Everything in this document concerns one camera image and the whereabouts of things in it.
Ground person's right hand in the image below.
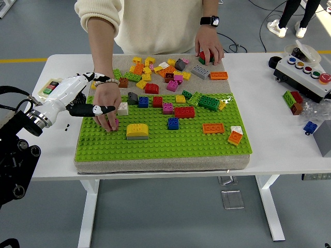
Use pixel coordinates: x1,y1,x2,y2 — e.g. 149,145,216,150
92,84,122,132

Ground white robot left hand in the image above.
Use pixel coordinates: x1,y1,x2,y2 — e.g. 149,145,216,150
38,72,116,128

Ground person's left hand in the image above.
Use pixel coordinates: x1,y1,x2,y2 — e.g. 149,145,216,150
194,25,224,66

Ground red eight-stud brick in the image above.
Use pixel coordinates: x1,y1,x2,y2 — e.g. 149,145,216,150
199,51,215,62
174,106,196,119

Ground dark grey sloped brick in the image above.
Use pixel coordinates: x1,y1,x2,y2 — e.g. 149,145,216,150
174,58,187,72
127,91,139,106

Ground yellow arched brick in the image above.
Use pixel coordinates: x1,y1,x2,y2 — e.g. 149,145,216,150
126,123,150,137

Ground white four-stud brick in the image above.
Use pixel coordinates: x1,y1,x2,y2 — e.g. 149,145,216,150
117,102,129,116

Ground light green eight-stud brick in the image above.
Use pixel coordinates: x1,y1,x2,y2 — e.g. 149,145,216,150
186,91,203,107
123,72,143,83

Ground red arched brick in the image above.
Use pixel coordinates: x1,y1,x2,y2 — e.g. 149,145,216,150
145,83,160,95

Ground orange toy brick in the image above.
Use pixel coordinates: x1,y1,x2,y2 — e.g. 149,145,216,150
158,66,177,79

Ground green studded baseplate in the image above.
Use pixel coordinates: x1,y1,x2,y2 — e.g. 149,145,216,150
74,92,253,163

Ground green toy brick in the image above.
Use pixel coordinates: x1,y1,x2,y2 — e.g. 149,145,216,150
282,90,296,108

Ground orange and yellow brick stack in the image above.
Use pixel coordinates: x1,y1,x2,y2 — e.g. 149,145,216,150
227,130,244,147

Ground red toy brick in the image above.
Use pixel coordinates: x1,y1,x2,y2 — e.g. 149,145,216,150
290,90,304,104

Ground black wristwatch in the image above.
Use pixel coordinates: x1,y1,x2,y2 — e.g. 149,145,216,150
200,15,220,28

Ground person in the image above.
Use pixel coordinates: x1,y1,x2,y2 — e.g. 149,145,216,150
74,0,219,55
267,0,321,39

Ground black tape roll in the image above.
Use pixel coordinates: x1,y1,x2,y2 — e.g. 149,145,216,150
268,56,283,70

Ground table control panel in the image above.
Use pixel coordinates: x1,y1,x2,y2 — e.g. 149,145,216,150
300,173,331,181

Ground grey-brown foam mat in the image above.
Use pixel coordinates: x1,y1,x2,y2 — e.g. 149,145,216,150
73,54,253,176

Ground white table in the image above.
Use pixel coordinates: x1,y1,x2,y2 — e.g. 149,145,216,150
0,53,331,248

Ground clear plastic container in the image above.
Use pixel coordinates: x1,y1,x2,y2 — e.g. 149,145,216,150
283,39,322,65

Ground white push-button control box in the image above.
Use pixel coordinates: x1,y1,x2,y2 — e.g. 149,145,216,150
273,55,331,103

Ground crumpled clear plastic bag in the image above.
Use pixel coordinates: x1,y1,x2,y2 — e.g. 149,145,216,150
297,99,331,123

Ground cream switch box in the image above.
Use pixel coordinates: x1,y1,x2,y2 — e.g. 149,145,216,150
37,77,63,101

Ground bead bracelet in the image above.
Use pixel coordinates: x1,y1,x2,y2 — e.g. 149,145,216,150
93,78,121,88

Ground black floor cable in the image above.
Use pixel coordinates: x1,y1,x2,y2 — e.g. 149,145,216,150
217,32,243,54
259,0,289,53

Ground white furniture frame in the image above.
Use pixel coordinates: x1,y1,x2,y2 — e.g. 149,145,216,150
0,0,13,19

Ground blue brick with ring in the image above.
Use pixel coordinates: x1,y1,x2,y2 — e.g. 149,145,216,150
303,120,319,135

